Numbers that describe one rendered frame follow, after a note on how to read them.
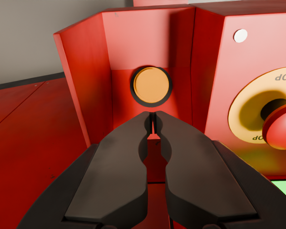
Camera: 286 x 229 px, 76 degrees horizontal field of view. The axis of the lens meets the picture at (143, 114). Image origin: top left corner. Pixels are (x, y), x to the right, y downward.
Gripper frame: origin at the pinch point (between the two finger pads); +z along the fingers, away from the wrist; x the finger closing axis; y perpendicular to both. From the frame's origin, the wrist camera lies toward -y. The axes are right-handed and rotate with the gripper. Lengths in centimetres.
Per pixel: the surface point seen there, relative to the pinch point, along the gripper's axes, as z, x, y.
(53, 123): 33.1, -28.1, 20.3
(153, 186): 1.6, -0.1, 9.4
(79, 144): 22.2, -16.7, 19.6
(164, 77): 7.8, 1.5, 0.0
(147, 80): 7.7, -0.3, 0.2
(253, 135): 2.2, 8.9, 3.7
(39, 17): 80, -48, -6
